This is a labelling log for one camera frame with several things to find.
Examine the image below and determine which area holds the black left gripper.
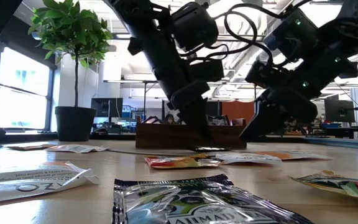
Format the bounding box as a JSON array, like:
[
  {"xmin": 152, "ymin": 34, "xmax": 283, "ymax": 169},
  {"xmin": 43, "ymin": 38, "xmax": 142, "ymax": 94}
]
[{"xmin": 127, "ymin": 36, "xmax": 214, "ymax": 149}]

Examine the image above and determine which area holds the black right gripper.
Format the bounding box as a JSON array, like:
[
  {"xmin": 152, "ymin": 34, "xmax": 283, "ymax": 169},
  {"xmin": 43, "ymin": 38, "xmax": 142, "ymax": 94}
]
[{"xmin": 239, "ymin": 46, "xmax": 358, "ymax": 143}]

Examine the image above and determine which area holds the dark Ahmad tea packet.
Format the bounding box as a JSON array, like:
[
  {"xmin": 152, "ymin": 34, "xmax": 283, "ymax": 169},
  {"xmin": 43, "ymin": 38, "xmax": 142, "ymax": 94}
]
[
  {"xmin": 193, "ymin": 146, "xmax": 230, "ymax": 152},
  {"xmin": 111, "ymin": 174, "xmax": 316, "ymax": 224}
]

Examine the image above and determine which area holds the white orange Tazo tea packet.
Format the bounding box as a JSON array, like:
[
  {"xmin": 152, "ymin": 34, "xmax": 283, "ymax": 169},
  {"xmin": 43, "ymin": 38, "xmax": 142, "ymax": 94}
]
[
  {"xmin": 215, "ymin": 151, "xmax": 283, "ymax": 166},
  {"xmin": 0, "ymin": 161, "xmax": 100, "ymax": 205},
  {"xmin": 255, "ymin": 150, "xmax": 333, "ymax": 161},
  {"xmin": 45, "ymin": 144, "xmax": 109, "ymax": 154}
]

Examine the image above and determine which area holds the wooden three-compartment tea box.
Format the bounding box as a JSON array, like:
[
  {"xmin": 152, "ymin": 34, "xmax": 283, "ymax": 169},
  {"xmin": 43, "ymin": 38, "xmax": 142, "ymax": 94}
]
[{"xmin": 135, "ymin": 115, "xmax": 248, "ymax": 150}]

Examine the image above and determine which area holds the yellow mango tea packet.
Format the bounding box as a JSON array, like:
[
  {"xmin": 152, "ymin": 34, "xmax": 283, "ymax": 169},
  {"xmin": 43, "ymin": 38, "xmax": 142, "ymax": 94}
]
[
  {"xmin": 290, "ymin": 169, "xmax": 358, "ymax": 203},
  {"xmin": 143, "ymin": 152, "xmax": 222, "ymax": 170}
]

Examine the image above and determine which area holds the orange room partition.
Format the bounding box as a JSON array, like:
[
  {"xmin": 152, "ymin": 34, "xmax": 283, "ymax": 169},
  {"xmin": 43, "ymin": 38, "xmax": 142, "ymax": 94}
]
[{"xmin": 221, "ymin": 100, "xmax": 256, "ymax": 123}]

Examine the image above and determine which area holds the black computer monitor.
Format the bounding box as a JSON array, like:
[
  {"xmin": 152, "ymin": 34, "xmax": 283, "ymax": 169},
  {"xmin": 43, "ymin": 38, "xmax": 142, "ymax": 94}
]
[
  {"xmin": 323, "ymin": 98, "xmax": 356, "ymax": 124},
  {"xmin": 90, "ymin": 97, "xmax": 124, "ymax": 118}
]

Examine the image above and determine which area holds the black plant pot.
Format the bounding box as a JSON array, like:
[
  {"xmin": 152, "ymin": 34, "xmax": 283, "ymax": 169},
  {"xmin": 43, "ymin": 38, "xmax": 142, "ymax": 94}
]
[{"xmin": 54, "ymin": 106, "xmax": 97, "ymax": 142}]

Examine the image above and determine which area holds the green artificial plant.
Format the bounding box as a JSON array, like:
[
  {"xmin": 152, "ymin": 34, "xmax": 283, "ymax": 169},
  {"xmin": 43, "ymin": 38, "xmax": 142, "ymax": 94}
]
[{"xmin": 27, "ymin": 0, "xmax": 114, "ymax": 108}]

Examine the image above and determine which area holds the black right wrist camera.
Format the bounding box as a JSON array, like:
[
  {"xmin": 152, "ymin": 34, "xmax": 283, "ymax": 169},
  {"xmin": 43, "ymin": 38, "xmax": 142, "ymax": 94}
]
[{"xmin": 245, "ymin": 60, "xmax": 280, "ymax": 90}]

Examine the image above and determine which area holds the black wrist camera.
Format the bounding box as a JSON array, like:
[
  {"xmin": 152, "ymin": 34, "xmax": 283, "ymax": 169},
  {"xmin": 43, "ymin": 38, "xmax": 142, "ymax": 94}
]
[
  {"xmin": 245, "ymin": 60, "xmax": 280, "ymax": 90},
  {"xmin": 187, "ymin": 58, "xmax": 226, "ymax": 83}
]

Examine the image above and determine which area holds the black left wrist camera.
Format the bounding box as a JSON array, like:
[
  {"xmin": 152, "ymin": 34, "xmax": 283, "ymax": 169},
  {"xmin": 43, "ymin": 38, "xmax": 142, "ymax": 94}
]
[{"xmin": 187, "ymin": 58, "xmax": 226, "ymax": 83}]

